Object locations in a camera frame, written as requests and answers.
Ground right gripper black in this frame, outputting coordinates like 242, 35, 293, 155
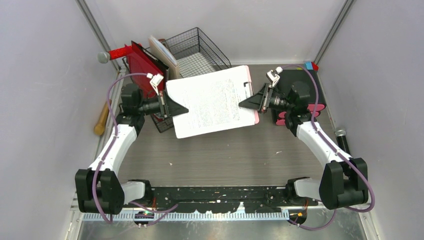
239, 83, 294, 114

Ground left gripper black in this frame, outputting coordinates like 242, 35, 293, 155
137, 90, 189, 119

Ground pink clipboard with paper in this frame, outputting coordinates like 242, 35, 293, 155
166, 65, 259, 139

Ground red notebook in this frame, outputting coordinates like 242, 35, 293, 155
126, 41, 169, 98

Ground black pink drawer cabinet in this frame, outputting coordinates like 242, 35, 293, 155
276, 69, 327, 117

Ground beige folder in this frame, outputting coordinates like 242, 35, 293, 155
148, 35, 181, 80

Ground black wire mesh organizer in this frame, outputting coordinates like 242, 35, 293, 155
122, 27, 232, 133

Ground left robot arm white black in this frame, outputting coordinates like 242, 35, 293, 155
75, 83, 189, 215

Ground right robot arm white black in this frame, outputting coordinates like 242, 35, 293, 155
238, 82, 370, 210

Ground white grid clipboard in tray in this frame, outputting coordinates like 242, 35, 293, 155
177, 52, 216, 78

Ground colourful toy blocks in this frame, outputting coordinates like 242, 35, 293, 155
296, 61, 319, 72

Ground brown object behind organizer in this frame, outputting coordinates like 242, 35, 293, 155
158, 38, 168, 48

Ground wooden stick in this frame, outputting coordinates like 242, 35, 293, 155
93, 99, 112, 136

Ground red glitter microphone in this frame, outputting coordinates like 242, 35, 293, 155
96, 45, 133, 64

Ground black microphone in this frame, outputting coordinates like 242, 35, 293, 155
334, 128, 351, 155

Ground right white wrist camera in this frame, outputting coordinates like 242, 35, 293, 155
266, 66, 283, 88

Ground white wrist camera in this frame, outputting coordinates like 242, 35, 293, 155
266, 66, 283, 88
146, 73, 164, 95

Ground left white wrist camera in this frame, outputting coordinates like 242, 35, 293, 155
146, 73, 164, 95

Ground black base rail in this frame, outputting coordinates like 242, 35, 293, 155
135, 186, 318, 214

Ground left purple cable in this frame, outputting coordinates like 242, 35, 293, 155
92, 72, 153, 225

